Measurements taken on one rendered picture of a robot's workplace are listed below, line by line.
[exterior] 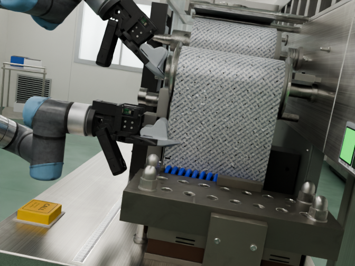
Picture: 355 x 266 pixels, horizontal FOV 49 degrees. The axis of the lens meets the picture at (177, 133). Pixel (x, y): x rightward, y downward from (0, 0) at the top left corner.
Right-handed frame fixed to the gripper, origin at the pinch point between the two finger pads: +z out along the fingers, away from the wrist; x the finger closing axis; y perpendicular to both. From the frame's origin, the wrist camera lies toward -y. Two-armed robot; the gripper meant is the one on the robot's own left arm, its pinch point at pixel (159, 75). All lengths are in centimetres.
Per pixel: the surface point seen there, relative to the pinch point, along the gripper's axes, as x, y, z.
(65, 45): 549, -153, -192
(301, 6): 47, 47, 11
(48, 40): 549, -171, -218
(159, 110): -0.1, -5.5, 6.3
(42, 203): -15.5, -36.4, 4.9
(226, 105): -7.5, 7.8, 15.6
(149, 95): 0.9, -5.2, 2.0
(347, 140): -30.4, 19.8, 30.5
